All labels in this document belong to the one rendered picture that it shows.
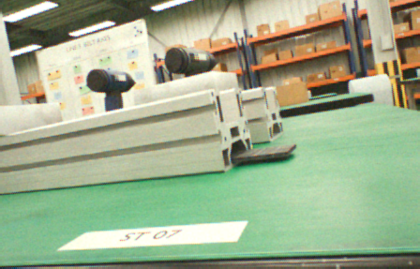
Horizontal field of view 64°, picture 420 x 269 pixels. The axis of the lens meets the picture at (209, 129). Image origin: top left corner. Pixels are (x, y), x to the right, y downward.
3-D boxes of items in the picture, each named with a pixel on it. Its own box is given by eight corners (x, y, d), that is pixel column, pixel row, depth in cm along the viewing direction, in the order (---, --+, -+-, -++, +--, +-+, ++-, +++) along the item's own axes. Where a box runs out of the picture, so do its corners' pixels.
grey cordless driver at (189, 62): (175, 145, 77) (157, 51, 76) (218, 132, 94) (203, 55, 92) (202, 141, 73) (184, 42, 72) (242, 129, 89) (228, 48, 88)
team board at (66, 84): (56, 213, 397) (22, 50, 387) (84, 200, 444) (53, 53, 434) (170, 201, 348) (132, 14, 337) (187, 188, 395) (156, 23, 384)
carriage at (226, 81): (139, 127, 60) (131, 90, 59) (171, 121, 70) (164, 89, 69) (220, 112, 53) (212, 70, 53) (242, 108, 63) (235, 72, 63)
